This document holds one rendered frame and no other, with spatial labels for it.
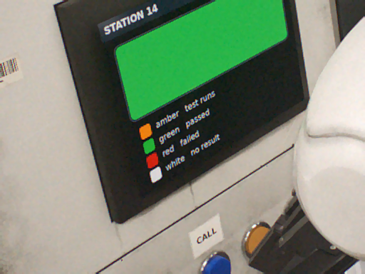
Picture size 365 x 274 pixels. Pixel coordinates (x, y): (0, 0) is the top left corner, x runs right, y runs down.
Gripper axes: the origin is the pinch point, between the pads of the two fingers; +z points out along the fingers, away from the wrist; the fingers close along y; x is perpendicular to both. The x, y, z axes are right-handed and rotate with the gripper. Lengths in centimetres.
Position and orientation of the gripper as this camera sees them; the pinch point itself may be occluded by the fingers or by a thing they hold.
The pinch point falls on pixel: (278, 247)
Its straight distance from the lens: 85.0
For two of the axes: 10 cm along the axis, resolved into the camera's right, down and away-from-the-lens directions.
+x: 9.0, 4.4, 0.9
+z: -3.7, 6.3, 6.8
